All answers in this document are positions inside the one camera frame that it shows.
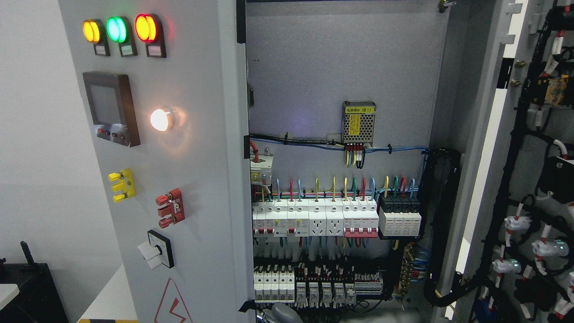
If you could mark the red indicator light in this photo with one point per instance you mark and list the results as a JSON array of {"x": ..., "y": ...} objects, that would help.
[{"x": 149, "y": 30}]

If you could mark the white current transformer group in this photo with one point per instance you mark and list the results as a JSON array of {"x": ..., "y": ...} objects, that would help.
[{"x": 261, "y": 172}]

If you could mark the black box at left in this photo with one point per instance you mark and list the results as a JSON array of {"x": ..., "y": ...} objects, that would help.
[{"x": 37, "y": 299}]

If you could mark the white rotary selector switch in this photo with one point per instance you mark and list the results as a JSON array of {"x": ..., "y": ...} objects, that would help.
[{"x": 157, "y": 250}]

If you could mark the white lower breaker row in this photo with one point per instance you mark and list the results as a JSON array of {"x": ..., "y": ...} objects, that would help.
[{"x": 274, "y": 283}]

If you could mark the yellow indicator light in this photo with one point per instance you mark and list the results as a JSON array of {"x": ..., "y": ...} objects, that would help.
[{"x": 95, "y": 33}]

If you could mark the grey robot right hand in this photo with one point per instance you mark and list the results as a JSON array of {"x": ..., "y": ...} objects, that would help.
[{"x": 279, "y": 313}]

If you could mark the white socket module row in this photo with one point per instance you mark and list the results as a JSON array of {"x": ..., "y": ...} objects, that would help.
[{"x": 325, "y": 217}]

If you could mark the metal mesh power supply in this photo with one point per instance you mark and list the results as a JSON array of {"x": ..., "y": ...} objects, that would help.
[{"x": 358, "y": 122}]

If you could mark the black digital power meter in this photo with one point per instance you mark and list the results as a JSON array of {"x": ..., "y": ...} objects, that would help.
[{"x": 111, "y": 105}]

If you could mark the red handle circuit breaker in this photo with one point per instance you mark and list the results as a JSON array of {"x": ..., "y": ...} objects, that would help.
[{"x": 360, "y": 219}]

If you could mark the white breaker row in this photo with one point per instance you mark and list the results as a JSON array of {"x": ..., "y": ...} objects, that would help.
[
  {"x": 280, "y": 219},
  {"x": 274, "y": 283}
]

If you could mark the white breaker row left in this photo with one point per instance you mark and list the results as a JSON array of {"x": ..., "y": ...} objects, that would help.
[{"x": 280, "y": 219}]

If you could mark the green indicator light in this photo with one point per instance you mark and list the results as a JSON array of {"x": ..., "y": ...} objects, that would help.
[{"x": 119, "y": 30}]

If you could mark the white glowing indicator light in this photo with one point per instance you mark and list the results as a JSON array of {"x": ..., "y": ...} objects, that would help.
[{"x": 161, "y": 119}]

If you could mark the red electric hazard warning sticker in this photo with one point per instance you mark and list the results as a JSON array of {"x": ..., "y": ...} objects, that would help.
[{"x": 172, "y": 308}]

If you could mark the grey cabinet door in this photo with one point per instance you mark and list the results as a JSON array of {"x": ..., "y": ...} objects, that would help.
[
  {"x": 203, "y": 83},
  {"x": 519, "y": 230}
]

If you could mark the black white surge protector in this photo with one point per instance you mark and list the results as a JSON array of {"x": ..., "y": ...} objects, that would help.
[{"x": 398, "y": 217}]

